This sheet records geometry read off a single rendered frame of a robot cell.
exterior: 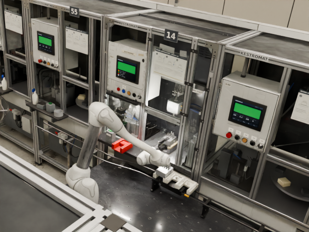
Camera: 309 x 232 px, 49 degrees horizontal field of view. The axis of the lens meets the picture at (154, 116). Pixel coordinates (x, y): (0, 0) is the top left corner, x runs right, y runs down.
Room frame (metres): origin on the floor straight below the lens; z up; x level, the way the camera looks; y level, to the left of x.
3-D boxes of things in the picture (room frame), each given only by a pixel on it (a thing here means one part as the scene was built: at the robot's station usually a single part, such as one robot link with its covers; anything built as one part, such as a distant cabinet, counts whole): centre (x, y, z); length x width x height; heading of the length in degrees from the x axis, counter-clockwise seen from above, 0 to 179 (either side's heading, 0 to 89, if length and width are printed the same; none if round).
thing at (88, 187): (2.11, 0.46, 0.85); 0.18 x 0.16 x 0.22; 38
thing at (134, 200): (2.06, 0.03, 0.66); 1.50 x 1.06 x 0.04; 58
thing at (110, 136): (2.80, 0.39, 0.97); 0.08 x 0.08 x 0.12; 58
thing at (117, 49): (2.95, 0.23, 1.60); 0.42 x 0.29 x 0.46; 58
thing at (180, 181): (2.36, -0.23, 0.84); 0.36 x 0.14 x 0.10; 58
